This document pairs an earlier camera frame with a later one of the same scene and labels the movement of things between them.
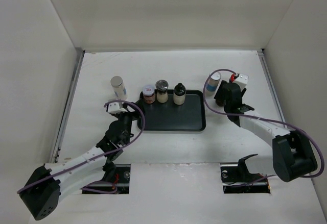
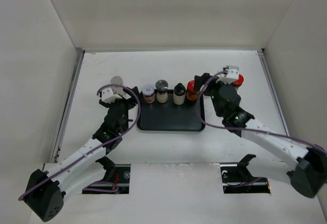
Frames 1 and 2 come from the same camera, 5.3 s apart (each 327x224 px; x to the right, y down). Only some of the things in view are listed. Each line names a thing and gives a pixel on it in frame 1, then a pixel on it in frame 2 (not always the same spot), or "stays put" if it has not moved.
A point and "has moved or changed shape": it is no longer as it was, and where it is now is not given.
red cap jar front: (220, 102) has moved or changed shape
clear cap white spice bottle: (162, 86) stays put
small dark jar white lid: (149, 94) stays put
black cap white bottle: (179, 94) stays put
